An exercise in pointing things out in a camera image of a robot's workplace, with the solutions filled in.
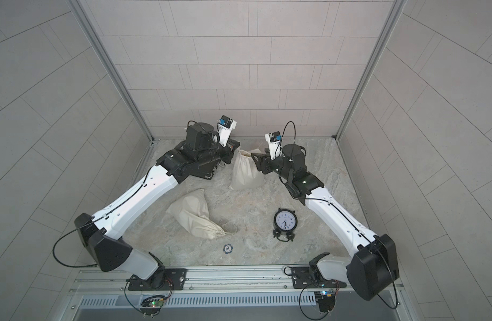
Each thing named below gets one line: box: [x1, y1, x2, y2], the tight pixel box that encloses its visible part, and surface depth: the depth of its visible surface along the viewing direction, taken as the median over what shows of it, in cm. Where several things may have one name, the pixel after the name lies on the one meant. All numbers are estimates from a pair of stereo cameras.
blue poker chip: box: [222, 243, 234, 255], surface depth 80 cm
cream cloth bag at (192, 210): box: [165, 188, 228, 240], surface depth 79 cm
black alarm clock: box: [272, 207, 298, 243], surface depth 84 cm
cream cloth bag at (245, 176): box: [228, 149, 267, 192], surface depth 81 cm
